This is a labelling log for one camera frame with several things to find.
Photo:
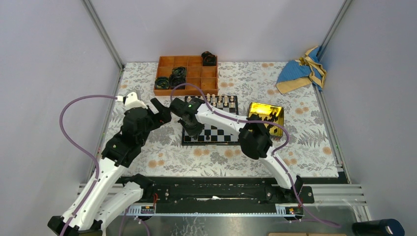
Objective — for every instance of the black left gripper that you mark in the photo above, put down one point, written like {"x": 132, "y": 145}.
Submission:
{"x": 164, "y": 114}

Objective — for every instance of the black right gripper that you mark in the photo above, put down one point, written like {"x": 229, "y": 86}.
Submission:
{"x": 194, "y": 133}

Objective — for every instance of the gold tin of black pieces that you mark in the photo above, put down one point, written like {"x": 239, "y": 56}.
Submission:
{"x": 269, "y": 113}

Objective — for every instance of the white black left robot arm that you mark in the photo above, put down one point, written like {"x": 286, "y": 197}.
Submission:
{"x": 90, "y": 214}

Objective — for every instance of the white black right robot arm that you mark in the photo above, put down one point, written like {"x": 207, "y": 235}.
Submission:
{"x": 253, "y": 136}

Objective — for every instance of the black silver chess board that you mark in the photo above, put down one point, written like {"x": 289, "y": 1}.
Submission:
{"x": 228, "y": 103}

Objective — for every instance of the black green coil left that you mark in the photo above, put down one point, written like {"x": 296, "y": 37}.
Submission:
{"x": 162, "y": 83}

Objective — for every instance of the black coil middle compartment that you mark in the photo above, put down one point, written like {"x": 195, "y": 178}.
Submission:
{"x": 177, "y": 77}

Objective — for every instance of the black coil compartment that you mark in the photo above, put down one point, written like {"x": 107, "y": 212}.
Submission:
{"x": 208, "y": 59}
{"x": 177, "y": 77}

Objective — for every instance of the orange compartment tray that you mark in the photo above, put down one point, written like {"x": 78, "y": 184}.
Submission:
{"x": 198, "y": 77}

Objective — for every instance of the black coil top compartment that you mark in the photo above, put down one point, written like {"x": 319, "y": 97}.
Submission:
{"x": 208, "y": 59}

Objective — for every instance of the blue yellow cloth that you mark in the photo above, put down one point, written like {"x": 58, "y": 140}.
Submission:
{"x": 300, "y": 72}

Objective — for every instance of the floral table mat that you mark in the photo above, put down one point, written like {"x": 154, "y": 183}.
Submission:
{"x": 308, "y": 152}

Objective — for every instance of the black cylinder bottom right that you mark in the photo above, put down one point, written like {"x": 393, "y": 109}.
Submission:
{"x": 383, "y": 227}

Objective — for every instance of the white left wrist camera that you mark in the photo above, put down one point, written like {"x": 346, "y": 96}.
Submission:
{"x": 131, "y": 101}

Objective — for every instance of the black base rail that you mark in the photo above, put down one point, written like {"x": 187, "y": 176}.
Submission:
{"x": 222, "y": 195}

